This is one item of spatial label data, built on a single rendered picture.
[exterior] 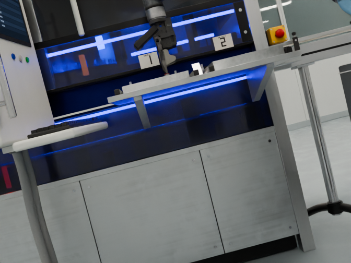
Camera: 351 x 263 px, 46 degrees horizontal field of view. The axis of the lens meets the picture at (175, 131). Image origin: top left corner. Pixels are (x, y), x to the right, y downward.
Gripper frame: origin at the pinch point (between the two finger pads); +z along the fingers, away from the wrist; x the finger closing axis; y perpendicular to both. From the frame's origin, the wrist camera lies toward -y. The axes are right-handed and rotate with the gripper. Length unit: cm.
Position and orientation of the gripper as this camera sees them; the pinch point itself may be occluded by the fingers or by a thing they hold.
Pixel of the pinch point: (164, 71)
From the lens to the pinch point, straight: 165.8
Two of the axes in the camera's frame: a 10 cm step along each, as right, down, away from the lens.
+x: -0.5, -0.3, 10.0
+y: 9.7, -2.4, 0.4
